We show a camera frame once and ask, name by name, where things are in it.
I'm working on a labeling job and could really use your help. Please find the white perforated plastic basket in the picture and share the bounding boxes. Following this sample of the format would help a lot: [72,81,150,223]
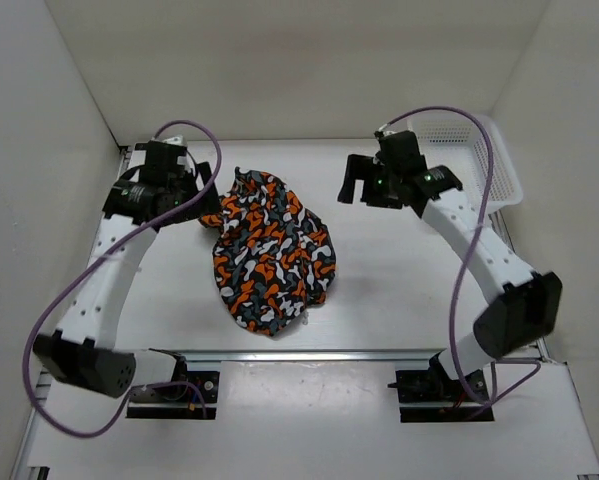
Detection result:
[406,111,523,214]

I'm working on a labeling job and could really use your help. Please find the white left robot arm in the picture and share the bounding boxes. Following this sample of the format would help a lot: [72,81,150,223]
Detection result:
[27,140,337,400]

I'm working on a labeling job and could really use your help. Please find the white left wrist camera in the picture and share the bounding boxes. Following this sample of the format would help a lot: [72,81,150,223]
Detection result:
[163,135,187,147]

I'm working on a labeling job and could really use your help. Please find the front aluminium rail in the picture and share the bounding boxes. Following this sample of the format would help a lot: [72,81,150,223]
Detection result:
[183,349,437,364]

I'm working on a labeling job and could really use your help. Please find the left aluminium frame rail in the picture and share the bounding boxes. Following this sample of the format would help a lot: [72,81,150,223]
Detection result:
[98,144,133,221]

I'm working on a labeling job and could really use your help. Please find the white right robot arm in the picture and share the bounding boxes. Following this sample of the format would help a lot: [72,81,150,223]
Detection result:
[372,131,562,400]

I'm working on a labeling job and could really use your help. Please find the orange camouflage shorts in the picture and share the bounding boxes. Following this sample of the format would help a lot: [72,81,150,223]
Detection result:
[199,168,337,338]

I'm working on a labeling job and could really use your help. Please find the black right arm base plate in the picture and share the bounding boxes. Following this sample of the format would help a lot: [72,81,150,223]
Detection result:
[387,370,495,424]

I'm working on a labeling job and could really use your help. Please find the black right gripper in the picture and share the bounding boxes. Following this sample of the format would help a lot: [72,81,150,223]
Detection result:
[337,156,402,211]

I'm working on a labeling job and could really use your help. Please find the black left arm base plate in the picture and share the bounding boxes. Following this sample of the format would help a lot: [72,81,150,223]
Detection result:
[126,364,220,421]

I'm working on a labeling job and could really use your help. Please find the aluminium frame rail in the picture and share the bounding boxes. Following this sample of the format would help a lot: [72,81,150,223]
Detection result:
[98,144,133,221]
[490,210,550,362]

